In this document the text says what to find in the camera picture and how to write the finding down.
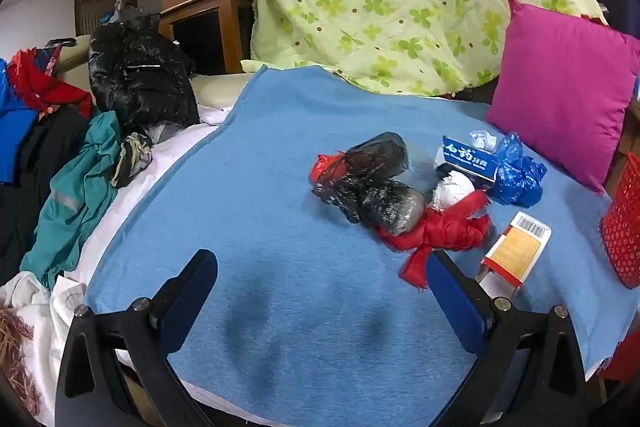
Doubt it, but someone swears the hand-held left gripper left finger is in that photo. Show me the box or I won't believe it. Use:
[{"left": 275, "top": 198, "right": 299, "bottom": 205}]
[{"left": 55, "top": 248, "right": 219, "bottom": 427}]

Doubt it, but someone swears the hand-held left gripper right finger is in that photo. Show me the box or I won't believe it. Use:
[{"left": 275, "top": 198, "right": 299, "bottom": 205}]
[{"left": 425, "top": 249, "right": 588, "bottom": 427}]

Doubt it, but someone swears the large red plastic bag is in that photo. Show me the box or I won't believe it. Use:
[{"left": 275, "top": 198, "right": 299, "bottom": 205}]
[{"left": 377, "top": 189, "right": 493, "bottom": 292}]

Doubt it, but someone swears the white orange carton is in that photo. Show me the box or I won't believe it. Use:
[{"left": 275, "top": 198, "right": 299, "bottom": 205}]
[{"left": 475, "top": 211, "right": 553, "bottom": 303}]

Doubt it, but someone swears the white plastic ball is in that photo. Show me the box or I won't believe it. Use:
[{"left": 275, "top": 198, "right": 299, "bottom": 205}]
[{"left": 431, "top": 171, "right": 476, "bottom": 212}]

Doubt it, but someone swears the black plastic bag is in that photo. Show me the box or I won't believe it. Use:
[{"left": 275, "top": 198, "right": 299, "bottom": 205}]
[
  {"left": 311, "top": 177, "right": 427, "bottom": 238},
  {"left": 345, "top": 132, "right": 410, "bottom": 182}
]

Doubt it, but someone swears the blue plastic bag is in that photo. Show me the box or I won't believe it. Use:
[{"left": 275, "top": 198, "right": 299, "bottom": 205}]
[{"left": 487, "top": 132, "right": 548, "bottom": 208}]

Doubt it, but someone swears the dark blue cardboard box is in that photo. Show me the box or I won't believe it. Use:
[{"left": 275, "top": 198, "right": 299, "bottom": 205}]
[{"left": 434, "top": 135, "right": 500, "bottom": 190}]

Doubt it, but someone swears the white tissue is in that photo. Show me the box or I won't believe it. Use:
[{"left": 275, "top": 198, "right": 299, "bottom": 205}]
[{"left": 468, "top": 129, "right": 497, "bottom": 152}]

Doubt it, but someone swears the red plastic mesh basket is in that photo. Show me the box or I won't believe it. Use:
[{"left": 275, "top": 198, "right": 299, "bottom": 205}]
[{"left": 601, "top": 152, "right": 640, "bottom": 290}]

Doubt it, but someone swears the light blue blanket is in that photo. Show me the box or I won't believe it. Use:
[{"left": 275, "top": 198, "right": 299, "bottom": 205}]
[{"left": 85, "top": 66, "right": 640, "bottom": 423}]

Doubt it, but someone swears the white fleece cloth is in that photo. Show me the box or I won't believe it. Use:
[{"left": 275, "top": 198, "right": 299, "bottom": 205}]
[{"left": 0, "top": 271, "right": 88, "bottom": 427}]

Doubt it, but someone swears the olive cloth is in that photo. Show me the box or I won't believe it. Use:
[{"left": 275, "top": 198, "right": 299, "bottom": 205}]
[{"left": 111, "top": 132, "right": 153, "bottom": 188}]

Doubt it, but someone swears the teal jacket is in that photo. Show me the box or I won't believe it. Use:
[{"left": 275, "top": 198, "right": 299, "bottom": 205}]
[{"left": 20, "top": 111, "right": 123, "bottom": 290}]

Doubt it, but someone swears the brown fringe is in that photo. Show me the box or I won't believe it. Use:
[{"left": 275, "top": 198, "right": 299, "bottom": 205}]
[{"left": 0, "top": 304, "right": 41, "bottom": 415}]

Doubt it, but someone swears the black garment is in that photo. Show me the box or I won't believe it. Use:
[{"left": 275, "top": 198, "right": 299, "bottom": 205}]
[{"left": 0, "top": 107, "right": 91, "bottom": 273}]

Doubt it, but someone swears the magenta pillow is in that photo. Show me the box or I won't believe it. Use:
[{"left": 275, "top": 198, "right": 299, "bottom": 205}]
[{"left": 486, "top": 0, "right": 640, "bottom": 195}]

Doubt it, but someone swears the black puffer jacket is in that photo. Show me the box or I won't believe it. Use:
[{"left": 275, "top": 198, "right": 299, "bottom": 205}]
[{"left": 88, "top": 16, "right": 201, "bottom": 130}]

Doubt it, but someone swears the red and blue jacket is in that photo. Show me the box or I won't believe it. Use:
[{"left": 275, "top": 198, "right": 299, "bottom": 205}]
[{"left": 0, "top": 47, "right": 93, "bottom": 185}]

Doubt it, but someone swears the wooden cabinet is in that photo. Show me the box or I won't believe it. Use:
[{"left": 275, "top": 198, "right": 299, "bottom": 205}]
[{"left": 160, "top": 0, "right": 256, "bottom": 78}]

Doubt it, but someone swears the brown slatted shutter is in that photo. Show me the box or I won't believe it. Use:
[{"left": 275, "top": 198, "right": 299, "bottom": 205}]
[{"left": 75, "top": 0, "right": 138, "bottom": 38}]

